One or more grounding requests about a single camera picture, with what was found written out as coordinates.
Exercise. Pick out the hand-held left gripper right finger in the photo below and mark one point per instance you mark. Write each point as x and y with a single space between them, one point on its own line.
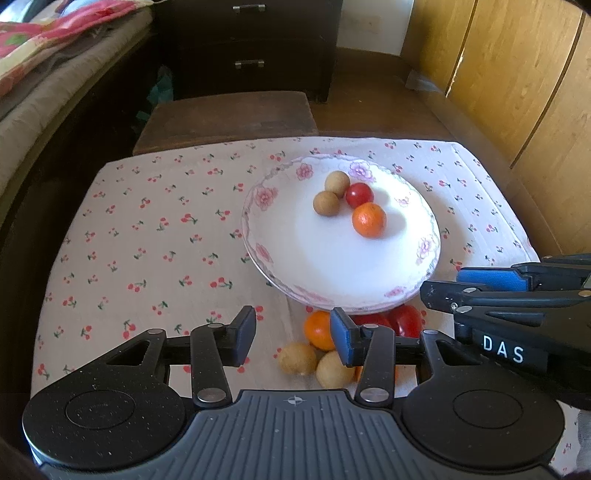
342 337

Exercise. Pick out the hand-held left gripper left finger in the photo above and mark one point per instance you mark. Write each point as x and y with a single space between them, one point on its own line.
244 336

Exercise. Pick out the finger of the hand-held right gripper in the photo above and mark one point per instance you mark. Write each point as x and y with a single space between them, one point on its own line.
489 278
461 297

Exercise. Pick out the orange mandarin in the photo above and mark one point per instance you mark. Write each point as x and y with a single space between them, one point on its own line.
369 220
358 373
318 330

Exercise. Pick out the red cherry tomato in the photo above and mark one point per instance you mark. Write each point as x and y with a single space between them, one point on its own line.
406 321
359 195
374 320

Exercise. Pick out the brown longan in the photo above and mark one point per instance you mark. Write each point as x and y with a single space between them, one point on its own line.
332 371
298 359
326 203
337 183

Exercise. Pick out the white floral plate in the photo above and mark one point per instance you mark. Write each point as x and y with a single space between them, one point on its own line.
323 258

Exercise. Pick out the cherry print cloth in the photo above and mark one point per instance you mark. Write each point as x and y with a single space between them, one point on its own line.
161 240

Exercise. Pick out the light wooden wardrobe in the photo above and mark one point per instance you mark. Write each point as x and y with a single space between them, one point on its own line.
517 78

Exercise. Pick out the white plastic scrap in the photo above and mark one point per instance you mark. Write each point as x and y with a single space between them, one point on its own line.
422 82

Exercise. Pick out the dark wooden stool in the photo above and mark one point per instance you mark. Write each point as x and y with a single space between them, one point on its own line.
221 117

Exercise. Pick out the teal plastic bag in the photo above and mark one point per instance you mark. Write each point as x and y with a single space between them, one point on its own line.
160 85

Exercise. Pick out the dark wooden nightstand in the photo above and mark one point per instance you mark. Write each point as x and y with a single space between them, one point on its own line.
286 41

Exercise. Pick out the bed with floral quilt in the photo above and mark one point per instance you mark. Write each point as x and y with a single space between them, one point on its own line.
51 106

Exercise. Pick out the floral quilt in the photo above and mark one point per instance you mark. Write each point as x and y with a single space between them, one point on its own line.
46 41

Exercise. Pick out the dark bed frame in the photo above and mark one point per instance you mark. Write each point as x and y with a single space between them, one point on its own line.
78 152

